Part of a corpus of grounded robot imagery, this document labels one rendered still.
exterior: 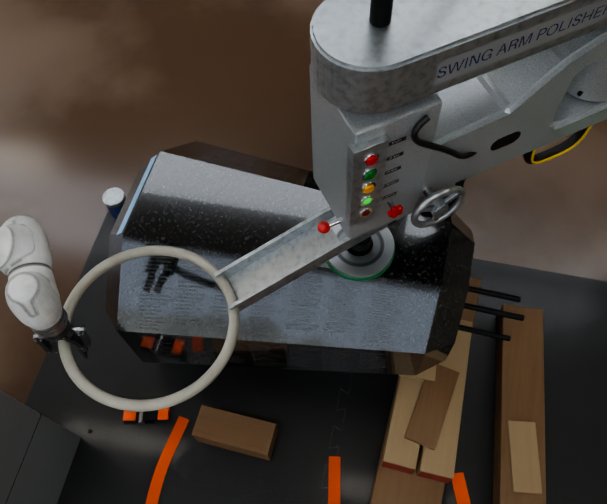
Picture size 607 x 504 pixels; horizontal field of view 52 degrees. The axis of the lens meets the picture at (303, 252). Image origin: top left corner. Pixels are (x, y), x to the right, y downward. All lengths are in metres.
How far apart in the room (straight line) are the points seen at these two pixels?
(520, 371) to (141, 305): 1.45
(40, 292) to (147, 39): 2.49
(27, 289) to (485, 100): 1.12
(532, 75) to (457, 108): 0.17
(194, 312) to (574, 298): 1.66
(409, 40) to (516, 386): 1.68
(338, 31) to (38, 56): 2.90
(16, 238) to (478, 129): 1.11
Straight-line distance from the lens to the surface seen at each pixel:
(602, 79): 1.73
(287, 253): 1.76
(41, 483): 2.52
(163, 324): 2.07
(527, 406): 2.55
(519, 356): 2.60
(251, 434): 2.42
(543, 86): 1.51
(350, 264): 1.84
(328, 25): 1.19
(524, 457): 2.49
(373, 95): 1.17
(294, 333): 1.96
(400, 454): 2.29
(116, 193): 2.97
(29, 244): 1.62
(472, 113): 1.48
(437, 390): 2.35
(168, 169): 2.12
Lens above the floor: 2.49
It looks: 62 degrees down
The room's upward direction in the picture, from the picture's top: 4 degrees counter-clockwise
